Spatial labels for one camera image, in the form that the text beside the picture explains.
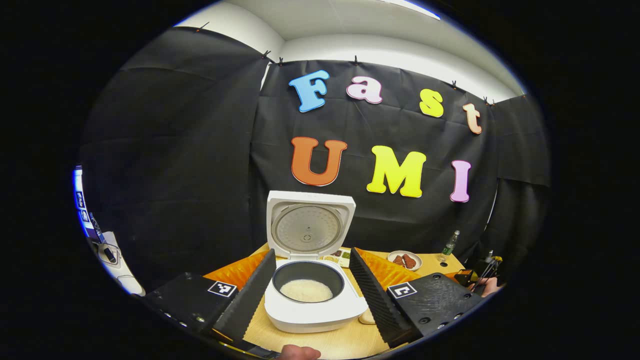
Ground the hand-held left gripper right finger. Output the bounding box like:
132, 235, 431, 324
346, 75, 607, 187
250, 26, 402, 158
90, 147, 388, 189
348, 247, 486, 349

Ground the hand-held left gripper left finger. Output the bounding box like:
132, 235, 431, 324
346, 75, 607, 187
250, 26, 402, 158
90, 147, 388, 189
140, 248, 279, 357

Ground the white rice heap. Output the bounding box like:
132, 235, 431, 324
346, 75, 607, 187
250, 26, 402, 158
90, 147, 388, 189
279, 279, 334, 304

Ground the white rice cooker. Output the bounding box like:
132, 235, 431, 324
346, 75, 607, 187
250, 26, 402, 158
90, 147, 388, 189
263, 190, 370, 334

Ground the green glass bottle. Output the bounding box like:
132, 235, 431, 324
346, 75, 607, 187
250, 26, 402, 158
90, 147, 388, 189
440, 230, 461, 262

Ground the white round meat plate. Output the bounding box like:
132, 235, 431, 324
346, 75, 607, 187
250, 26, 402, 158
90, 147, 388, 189
387, 250, 424, 272

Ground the white divided grain plate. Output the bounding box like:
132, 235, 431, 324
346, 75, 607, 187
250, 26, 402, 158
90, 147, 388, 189
322, 247, 351, 269

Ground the white side desk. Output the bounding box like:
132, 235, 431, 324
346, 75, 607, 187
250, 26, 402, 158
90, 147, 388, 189
89, 231, 147, 297

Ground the black backdrop cloth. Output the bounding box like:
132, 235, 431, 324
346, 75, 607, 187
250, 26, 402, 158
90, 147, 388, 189
80, 27, 551, 293

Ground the computer monitor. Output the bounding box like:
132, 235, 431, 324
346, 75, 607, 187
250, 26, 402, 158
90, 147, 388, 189
73, 166, 99, 242

